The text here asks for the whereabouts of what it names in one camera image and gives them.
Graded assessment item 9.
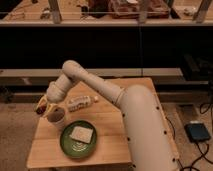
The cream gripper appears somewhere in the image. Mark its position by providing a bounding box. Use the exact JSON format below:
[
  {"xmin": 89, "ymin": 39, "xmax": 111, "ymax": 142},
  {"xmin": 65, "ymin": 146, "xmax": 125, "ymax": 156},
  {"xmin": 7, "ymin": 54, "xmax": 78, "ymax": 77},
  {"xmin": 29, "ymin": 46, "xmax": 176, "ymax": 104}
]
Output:
[{"xmin": 35, "ymin": 82, "xmax": 66, "ymax": 115}]

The red pepper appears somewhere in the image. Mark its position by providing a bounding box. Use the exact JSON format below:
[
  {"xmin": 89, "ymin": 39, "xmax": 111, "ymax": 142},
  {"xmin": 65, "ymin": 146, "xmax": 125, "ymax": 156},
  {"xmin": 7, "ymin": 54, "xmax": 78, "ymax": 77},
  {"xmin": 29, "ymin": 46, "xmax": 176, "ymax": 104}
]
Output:
[{"xmin": 35, "ymin": 105, "xmax": 47, "ymax": 115}]

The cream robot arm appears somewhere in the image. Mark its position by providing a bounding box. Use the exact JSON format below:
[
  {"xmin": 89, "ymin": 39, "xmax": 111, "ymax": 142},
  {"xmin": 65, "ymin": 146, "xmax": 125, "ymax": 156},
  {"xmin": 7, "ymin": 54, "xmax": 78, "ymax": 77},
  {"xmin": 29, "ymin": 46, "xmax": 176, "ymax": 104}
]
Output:
[{"xmin": 35, "ymin": 60, "xmax": 179, "ymax": 171}]

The grey ceramic cup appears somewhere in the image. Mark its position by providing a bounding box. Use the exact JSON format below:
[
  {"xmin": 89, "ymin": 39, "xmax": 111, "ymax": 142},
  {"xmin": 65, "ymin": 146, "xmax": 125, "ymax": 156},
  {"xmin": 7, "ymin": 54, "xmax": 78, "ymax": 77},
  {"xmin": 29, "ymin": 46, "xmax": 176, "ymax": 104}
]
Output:
[{"xmin": 47, "ymin": 108, "xmax": 66, "ymax": 130}]

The long wooden bench shelf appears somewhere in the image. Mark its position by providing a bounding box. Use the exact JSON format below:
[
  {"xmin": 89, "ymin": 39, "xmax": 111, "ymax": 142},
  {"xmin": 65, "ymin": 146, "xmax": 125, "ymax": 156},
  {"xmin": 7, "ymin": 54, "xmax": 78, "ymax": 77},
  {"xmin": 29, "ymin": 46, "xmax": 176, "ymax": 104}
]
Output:
[{"xmin": 0, "ymin": 68, "xmax": 183, "ymax": 86}]

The green round plate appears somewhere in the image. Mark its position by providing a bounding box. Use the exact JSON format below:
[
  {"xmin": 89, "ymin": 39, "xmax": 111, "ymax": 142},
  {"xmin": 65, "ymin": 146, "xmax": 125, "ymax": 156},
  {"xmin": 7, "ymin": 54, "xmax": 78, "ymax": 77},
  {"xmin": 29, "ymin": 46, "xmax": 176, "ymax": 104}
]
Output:
[{"xmin": 60, "ymin": 120, "xmax": 97, "ymax": 159}]

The wooden table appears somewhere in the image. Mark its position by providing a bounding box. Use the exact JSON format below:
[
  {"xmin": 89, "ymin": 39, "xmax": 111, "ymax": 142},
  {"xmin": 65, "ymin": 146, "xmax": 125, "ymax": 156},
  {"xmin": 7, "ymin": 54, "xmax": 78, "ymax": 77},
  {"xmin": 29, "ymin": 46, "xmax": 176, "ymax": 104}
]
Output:
[{"xmin": 26, "ymin": 77, "xmax": 181, "ymax": 170}]

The black box on floor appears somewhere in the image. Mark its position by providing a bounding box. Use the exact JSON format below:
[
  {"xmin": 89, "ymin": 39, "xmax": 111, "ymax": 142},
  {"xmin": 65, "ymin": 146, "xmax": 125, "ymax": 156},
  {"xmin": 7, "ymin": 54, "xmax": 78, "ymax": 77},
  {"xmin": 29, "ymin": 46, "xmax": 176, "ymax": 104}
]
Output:
[{"xmin": 184, "ymin": 123, "xmax": 211, "ymax": 142}]

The black floor cable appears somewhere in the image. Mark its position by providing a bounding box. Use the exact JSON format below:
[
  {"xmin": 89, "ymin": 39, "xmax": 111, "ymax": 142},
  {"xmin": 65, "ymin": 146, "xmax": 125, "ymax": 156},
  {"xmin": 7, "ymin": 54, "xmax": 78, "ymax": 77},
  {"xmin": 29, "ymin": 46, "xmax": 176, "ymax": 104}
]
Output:
[{"xmin": 166, "ymin": 99, "xmax": 213, "ymax": 171}]

